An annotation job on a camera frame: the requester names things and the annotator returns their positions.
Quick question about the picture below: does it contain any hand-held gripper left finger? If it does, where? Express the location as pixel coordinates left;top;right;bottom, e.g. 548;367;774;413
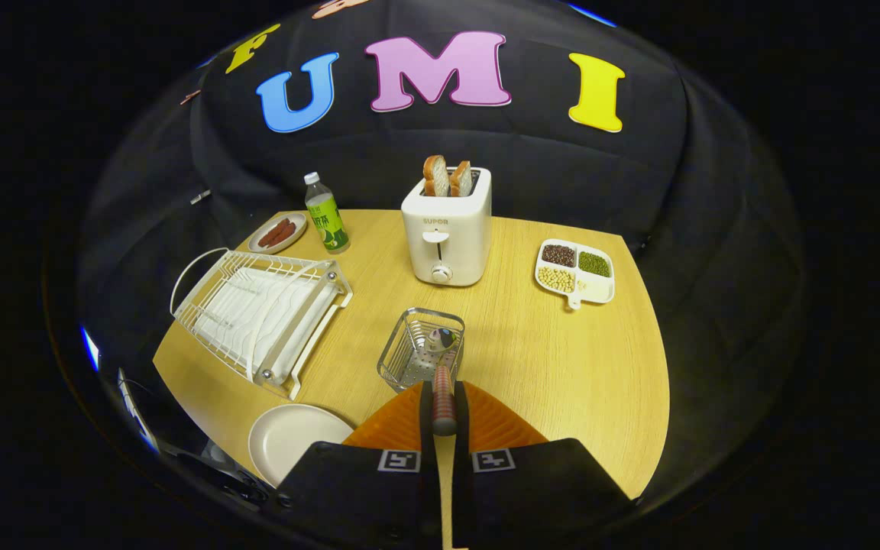
275;380;442;548

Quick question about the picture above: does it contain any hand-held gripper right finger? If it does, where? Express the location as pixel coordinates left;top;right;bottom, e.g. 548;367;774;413
451;380;636;548

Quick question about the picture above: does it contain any beige round plate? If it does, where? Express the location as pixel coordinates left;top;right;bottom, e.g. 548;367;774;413
247;403;355;489

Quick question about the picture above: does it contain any pink handled metal spoon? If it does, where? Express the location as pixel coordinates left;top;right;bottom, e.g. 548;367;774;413
425;326;463;438

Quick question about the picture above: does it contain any metal wire basket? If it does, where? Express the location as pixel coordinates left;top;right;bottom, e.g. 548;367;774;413
376;306;467;394

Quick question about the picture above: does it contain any white wire dish rack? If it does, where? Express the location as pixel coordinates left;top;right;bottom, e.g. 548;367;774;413
170;246;354;403

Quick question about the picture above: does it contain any white divided dish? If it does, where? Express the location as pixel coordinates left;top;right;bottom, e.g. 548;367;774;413
534;238;616;311

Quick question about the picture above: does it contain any small plate with sausages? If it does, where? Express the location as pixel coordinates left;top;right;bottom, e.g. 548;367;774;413
247;211;309;255

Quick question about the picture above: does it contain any pile of yellow soybeans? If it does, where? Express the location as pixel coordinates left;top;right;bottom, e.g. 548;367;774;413
537;266;577;295

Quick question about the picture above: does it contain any pile of green beans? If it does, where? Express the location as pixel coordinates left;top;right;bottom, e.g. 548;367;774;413
578;251;613;279

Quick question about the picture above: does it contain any white toaster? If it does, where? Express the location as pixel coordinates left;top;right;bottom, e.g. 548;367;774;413
400;167;493;288

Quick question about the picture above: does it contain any green label drink bottle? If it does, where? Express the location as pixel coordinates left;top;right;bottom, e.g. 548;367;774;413
302;171;351;255

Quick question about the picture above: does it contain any toasted bread slice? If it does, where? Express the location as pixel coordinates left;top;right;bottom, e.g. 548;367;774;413
449;160;474;199
422;154;451;199

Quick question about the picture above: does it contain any black backdrop cloth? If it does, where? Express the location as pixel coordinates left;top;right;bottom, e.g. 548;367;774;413
77;0;805;493

